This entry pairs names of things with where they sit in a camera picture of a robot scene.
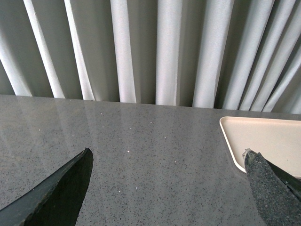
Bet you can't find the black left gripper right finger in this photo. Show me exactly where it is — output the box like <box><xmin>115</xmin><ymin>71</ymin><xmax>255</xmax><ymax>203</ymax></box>
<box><xmin>243</xmin><ymin>148</ymin><xmax>301</xmax><ymax>226</ymax></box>

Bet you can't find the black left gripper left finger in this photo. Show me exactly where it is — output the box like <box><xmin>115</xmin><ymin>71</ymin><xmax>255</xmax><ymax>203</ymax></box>
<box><xmin>0</xmin><ymin>148</ymin><xmax>93</xmax><ymax>226</ymax></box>

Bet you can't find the cream rectangular tray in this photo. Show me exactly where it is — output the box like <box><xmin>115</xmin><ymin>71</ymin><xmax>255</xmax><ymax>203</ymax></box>
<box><xmin>219</xmin><ymin>116</ymin><xmax>301</xmax><ymax>179</ymax></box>

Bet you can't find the grey-white pleated curtain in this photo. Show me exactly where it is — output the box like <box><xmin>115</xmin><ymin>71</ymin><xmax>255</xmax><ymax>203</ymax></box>
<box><xmin>0</xmin><ymin>0</ymin><xmax>301</xmax><ymax>114</ymax></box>

